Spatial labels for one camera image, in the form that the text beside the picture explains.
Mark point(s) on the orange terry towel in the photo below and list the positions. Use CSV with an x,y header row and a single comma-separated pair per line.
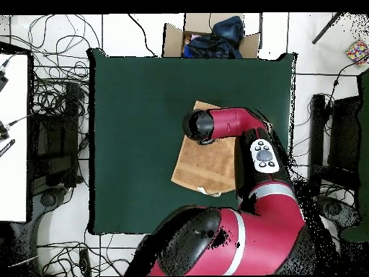
x,y
207,167

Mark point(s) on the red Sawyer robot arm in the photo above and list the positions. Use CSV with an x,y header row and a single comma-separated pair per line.
x,y
230,122

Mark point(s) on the colourful dotted item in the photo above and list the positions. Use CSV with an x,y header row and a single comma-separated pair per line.
x,y
357,52

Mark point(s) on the dark green table cloth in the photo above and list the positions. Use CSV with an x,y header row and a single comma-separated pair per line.
x,y
138,115

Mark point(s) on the cardboard box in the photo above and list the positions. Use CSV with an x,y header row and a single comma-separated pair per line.
x,y
173,40

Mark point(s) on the dark blue clothing pile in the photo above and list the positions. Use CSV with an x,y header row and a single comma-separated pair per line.
x,y
219,43

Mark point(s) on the black equipment stand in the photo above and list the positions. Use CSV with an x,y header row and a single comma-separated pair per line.
x,y
343,135
54,138

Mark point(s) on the black power strip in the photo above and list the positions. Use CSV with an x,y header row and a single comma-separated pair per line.
x,y
84,262

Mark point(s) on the white side table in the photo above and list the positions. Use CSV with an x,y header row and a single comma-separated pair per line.
x,y
13,144

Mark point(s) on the green covered furniture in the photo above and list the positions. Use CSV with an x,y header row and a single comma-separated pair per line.
x,y
363,173

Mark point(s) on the grey metal bar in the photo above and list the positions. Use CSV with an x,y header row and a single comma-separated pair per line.
x,y
327,28

